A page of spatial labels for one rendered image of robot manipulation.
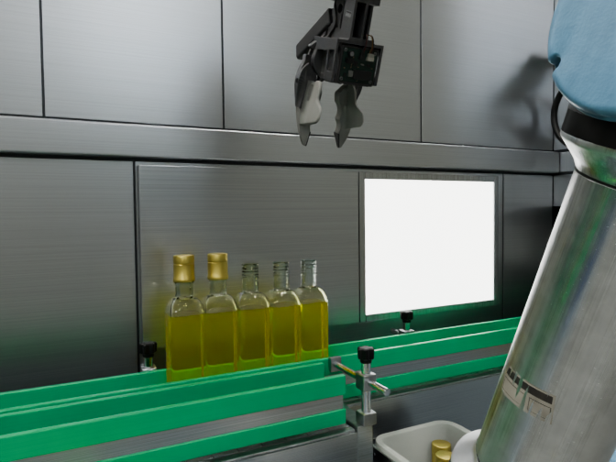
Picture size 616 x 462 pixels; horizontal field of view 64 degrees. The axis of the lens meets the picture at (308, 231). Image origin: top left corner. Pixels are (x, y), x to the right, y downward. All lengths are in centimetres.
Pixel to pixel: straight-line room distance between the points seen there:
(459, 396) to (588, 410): 75
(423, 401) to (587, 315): 73
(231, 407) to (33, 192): 50
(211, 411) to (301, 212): 47
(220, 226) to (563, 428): 74
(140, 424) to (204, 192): 44
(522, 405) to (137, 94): 83
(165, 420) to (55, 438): 13
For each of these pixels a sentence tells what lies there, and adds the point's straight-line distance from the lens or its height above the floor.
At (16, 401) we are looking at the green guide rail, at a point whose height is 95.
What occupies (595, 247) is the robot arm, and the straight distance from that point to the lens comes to 34.
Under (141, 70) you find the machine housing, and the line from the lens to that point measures 102.
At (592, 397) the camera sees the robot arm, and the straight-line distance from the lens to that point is 37.
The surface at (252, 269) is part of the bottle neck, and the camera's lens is 86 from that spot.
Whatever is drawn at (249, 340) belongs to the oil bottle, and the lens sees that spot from 87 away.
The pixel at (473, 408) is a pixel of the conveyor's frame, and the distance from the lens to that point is 115.
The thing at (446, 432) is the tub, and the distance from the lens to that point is 101.
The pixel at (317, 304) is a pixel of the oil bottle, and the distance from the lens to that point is 91.
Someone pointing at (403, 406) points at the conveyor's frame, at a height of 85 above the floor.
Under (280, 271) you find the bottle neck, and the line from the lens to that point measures 88.
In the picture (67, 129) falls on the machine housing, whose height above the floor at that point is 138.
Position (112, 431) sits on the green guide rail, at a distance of 74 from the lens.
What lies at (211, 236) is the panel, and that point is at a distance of 98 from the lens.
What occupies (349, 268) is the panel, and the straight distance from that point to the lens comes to 111.
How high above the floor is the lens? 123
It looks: 2 degrees down
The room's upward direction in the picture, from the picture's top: 1 degrees counter-clockwise
